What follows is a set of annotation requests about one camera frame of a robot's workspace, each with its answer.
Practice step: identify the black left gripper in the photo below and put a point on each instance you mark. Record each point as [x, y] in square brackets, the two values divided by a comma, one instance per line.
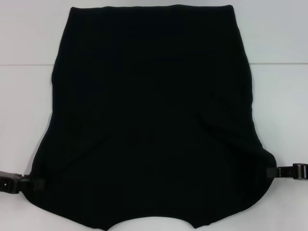
[9, 183]

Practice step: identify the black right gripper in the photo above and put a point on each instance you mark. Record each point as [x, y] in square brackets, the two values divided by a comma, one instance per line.
[300, 171]

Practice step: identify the black shirt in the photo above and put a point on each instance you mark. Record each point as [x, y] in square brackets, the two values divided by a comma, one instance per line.
[149, 108]

